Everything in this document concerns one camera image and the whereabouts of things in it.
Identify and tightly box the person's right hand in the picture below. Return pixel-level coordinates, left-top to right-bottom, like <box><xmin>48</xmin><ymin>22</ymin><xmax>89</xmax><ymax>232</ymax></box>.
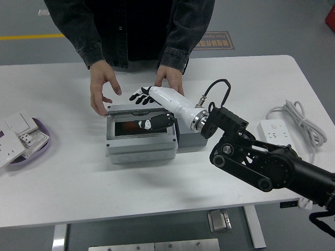
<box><xmin>90</xmin><ymin>60</ymin><xmax>122</xmax><ymax>117</ymax></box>

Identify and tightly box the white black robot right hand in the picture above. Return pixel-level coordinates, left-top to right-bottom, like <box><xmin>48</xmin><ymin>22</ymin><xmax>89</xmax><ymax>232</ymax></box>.
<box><xmin>129</xmin><ymin>85</ymin><xmax>206</xmax><ymax>131</ymax></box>

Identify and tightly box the person's left hand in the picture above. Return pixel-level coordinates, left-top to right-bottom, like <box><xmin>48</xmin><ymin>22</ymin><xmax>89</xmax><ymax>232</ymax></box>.
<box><xmin>154</xmin><ymin>65</ymin><xmax>185</xmax><ymax>97</ymax></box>

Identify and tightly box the grey enclosure box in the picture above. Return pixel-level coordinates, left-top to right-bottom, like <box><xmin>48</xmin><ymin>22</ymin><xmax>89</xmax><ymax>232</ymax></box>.
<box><xmin>104</xmin><ymin>104</ymin><xmax>180</xmax><ymax>165</ymax></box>

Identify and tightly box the dark grey cube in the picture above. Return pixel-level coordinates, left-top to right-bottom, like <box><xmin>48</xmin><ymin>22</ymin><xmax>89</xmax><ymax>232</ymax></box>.
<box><xmin>174</xmin><ymin>118</ymin><xmax>210</xmax><ymax>149</ymax></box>

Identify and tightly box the metal floor socket box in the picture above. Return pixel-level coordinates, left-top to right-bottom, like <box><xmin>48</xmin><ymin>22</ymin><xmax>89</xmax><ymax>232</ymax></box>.
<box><xmin>207</xmin><ymin>209</ymin><xmax>233</xmax><ymax>233</ymax></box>

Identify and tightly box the person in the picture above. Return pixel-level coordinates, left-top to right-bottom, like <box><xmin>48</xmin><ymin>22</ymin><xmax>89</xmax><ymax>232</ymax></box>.
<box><xmin>43</xmin><ymin>0</ymin><xmax>216</xmax><ymax>69</ymax></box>

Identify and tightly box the brown floor sign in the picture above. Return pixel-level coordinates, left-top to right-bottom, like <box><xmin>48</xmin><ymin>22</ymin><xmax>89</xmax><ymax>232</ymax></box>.
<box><xmin>193</xmin><ymin>31</ymin><xmax>236</xmax><ymax>51</ymax></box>

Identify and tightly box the yellow floor line tape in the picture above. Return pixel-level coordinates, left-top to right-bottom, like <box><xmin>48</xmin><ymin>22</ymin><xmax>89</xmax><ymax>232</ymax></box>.
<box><xmin>0</xmin><ymin>33</ymin><xmax>65</xmax><ymax>41</ymax></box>

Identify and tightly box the white perforated socket plate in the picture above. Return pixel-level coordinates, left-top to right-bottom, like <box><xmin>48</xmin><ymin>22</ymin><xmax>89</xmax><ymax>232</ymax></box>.
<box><xmin>22</xmin><ymin>130</ymin><xmax>50</xmax><ymax>158</ymax></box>

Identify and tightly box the small white socket module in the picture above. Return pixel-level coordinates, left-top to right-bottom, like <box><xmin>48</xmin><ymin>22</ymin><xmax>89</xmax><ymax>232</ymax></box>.
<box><xmin>17</xmin><ymin>132</ymin><xmax>37</xmax><ymax>149</ymax></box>

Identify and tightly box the white power strip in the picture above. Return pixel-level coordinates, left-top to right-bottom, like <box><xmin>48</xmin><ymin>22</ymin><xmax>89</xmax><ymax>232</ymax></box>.
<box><xmin>256</xmin><ymin>119</ymin><xmax>314</xmax><ymax>210</ymax></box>

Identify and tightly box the purple tray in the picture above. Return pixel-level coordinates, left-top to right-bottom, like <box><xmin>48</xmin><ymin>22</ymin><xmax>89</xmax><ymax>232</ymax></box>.
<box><xmin>5</xmin><ymin>117</ymin><xmax>51</xmax><ymax>172</ymax></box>

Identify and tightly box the large white socket plate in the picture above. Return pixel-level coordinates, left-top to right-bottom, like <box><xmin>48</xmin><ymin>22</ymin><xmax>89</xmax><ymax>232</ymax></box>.
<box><xmin>0</xmin><ymin>121</ymin><xmax>27</xmax><ymax>168</ymax></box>

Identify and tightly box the white table leg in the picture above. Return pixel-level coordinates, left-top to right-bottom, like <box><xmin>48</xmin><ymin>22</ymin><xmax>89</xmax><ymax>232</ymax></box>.
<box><xmin>243</xmin><ymin>206</ymin><xmax>267</xmax><ymax>249</ymax></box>
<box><xmin>51</xmin><ymin>224</ymin><xmax>68</xmax><ymax>251</ymax></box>

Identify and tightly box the black table control panel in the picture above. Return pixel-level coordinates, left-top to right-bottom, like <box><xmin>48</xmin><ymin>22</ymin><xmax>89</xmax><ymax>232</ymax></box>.
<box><xmin>280</xmin><ymin>200</ymin><xmax>299</xmax><ymax>209</ymax></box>

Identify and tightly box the red object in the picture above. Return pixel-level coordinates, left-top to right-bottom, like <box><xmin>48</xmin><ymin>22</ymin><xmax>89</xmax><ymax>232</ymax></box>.
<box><xmin>324</xmin><ymin>5</ymin><xmax>335</xmax><ymax>28</ymax></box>

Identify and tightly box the white switch plate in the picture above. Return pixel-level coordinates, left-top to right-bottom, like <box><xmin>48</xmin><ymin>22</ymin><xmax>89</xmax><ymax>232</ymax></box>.
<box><xmin>4</xmin><ymin>112</ymin><xmax>39</xmax><ymax>136</ymax></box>

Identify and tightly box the bare metal base plate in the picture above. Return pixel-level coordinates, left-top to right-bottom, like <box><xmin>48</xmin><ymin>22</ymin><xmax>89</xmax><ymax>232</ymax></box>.
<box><xmin>88</xmin><ymin>242</ymin><xmax>155</xmax><ymax>251</ymax></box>
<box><xmin>154</xmin><ymin>238</ymin><xmax>220</xmax><ymax>251</ymax></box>

